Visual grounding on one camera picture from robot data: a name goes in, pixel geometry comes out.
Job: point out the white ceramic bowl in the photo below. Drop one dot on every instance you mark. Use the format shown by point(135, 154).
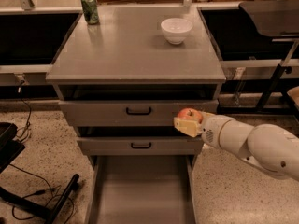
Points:
point(176, 30)

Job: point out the green soda can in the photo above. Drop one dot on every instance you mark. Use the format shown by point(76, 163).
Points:
point(90, 12)

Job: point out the grey drawer cabinet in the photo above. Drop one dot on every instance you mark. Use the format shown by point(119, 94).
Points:
point(126, 58)

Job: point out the red apple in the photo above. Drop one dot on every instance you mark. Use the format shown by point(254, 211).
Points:
point(190, 114)

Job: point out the grey middle drawer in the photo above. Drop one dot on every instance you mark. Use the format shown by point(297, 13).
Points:
point(95, 146)

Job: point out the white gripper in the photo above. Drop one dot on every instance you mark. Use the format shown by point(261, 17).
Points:
point(212, 130)

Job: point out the black table on right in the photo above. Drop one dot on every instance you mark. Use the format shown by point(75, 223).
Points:
point(279, 20)

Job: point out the grey top drawer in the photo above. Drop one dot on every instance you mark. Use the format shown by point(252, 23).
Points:
point(128, 113)

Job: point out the grey open bottom drawer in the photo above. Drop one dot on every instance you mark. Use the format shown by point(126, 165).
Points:
point(142, 190)

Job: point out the black chair base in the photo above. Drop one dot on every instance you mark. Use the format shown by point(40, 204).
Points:
point(25, 190)

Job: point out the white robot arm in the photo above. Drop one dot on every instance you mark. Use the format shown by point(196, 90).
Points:
point(268, 148)

